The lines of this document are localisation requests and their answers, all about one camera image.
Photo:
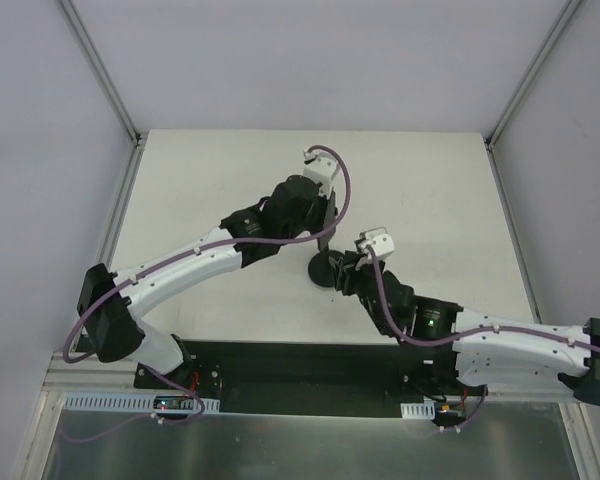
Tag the black phone stand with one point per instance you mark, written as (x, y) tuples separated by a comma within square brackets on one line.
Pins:
[(320, 269)]

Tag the left white cable duct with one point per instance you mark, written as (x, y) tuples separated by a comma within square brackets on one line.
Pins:
[(139, 403)]

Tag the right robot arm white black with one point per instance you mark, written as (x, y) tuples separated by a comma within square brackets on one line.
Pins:
[(487, 350)]

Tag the white cable duct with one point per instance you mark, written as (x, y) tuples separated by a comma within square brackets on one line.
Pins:
[(139, 403), (425, 410)]

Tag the right aluminium frame post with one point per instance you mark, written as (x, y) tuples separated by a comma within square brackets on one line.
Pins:
[(551, 40)]

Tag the right white cable duct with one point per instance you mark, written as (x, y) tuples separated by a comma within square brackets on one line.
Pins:
[(425, 410)]

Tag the aluminium frame post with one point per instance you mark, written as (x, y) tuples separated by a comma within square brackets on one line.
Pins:
[(551, 40), (86, 44)]

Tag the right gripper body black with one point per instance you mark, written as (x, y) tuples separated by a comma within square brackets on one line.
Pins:
[(348, 275)]

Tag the left aluminium frame post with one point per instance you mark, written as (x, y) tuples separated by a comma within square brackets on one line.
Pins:
[(86, 44)]

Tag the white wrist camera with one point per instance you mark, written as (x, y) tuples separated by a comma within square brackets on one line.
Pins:
[(375, 243), (322, 169)]

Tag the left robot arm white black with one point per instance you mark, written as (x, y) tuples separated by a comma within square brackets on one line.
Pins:
[(113, 305)]

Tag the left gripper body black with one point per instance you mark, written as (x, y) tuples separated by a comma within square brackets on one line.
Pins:
[(327, 215)]

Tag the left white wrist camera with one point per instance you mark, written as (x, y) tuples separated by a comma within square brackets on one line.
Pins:
[(322, 169)]

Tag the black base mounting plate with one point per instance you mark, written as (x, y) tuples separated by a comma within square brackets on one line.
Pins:
[(312, 379)]

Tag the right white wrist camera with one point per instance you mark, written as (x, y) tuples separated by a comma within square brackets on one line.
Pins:
[(375, 243)]

